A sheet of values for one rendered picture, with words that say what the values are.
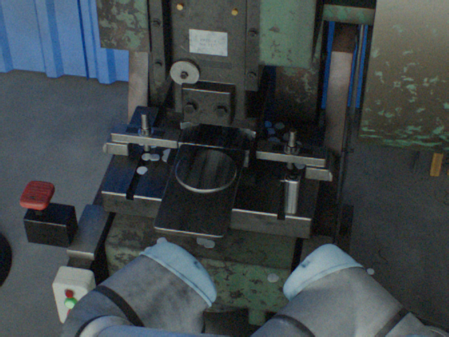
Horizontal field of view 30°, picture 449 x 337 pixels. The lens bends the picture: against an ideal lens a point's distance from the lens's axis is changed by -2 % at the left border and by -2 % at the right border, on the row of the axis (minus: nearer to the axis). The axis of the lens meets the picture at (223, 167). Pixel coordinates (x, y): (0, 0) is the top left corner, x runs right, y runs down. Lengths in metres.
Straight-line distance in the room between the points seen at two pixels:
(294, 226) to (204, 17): 0.49
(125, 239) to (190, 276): 0.65
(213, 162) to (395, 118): 0.57
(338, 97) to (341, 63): 0.08
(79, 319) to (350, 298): 0.40
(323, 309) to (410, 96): 0.48
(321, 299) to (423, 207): 2.03
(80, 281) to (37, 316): 0.78
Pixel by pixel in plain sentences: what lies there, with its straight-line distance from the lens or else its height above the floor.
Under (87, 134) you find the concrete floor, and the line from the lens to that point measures 3.08.
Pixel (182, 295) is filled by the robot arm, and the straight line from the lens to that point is 1.15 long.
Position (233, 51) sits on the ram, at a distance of 1.59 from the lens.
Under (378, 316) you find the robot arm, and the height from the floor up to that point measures 1.30.
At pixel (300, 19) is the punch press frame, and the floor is 1.16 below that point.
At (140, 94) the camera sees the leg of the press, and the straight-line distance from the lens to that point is 2.10.
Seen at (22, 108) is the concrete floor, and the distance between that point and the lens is 3.24.
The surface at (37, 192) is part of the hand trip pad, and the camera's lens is 1.76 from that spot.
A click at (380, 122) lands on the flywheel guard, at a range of 1.29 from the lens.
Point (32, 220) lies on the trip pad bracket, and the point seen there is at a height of 0.70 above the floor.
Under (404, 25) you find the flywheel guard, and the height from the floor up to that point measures 1.35.
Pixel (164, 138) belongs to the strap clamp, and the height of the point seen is 0.75.
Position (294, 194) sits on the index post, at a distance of 1.72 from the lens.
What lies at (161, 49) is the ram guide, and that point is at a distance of 1.58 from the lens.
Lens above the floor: 1.96
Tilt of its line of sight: 42 degrees down
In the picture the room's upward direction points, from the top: straight up
